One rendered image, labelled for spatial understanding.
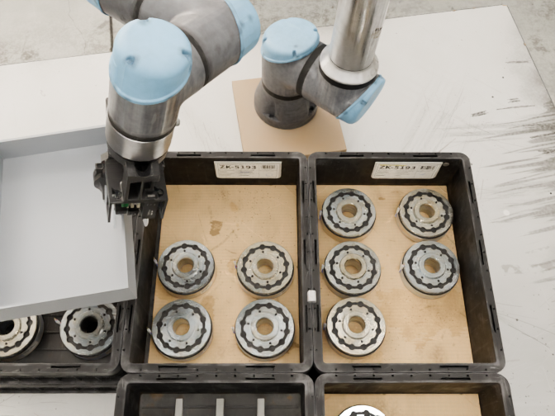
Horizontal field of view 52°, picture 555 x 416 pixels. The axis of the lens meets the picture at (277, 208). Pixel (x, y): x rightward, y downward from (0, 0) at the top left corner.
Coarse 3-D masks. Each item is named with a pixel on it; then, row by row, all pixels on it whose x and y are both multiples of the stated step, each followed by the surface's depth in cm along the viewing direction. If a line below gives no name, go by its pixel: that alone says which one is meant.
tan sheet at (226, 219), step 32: (192, 192) 113; (224, 192) 113; (256, 192) 113; (288, 192) 113; (192, 224) 110; (224, 224) 110; (256, 224) 110; (288, 224) 110; (224, 256) 107; (160, 288) 104; (224, 288) 104; (288, 288) 104; (224, 320) 101; (160, 352) 99; (224, 352) 99; (288, 352) 99
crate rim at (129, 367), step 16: (304, 160) 104; (304, 176) 103; (304, 192) 102; (304, 208) 100; (304, 224) 99; (304, 240) 99; (304, 256) 98; (304, 272) 95; (304, 288) 94; (128, 304) 92; (304, 304) 92; (128, 320) 91; (304, 320) 91; (128, 336) 90; (304, 336) 90; (128, 352) 89; (304, 352) 89; (128, 368) 88; (144, 368) 88; (160, 368) 88; (176, 368) 88; (192, 368) 88; (208, 368) 88; (224, 368) 88; (240, 368) 88; (256, 368) 88; (272, 368) 88; (288, 368) 88; (304, 368) 88
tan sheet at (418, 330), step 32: (320, 192) 113; (384, 192) 113; (320, 224) 110; (384, 224) 110; (320, 256) 107; (384, 256) 107; (320, 288) 104; (384, 288) 104; (416, 320) 102; (448, 320) 102; (384, 352) 99; (416, 352) 99; (448, 352) 99
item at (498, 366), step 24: (312, 168) 104; (312, 192) 102; (312, 216) 100; (312, 240) 97; (480, 240) 98; (312, 264) 96; (480, 264) 96; (312, 288) 94; (312, 312) 92; (504, 360) 89
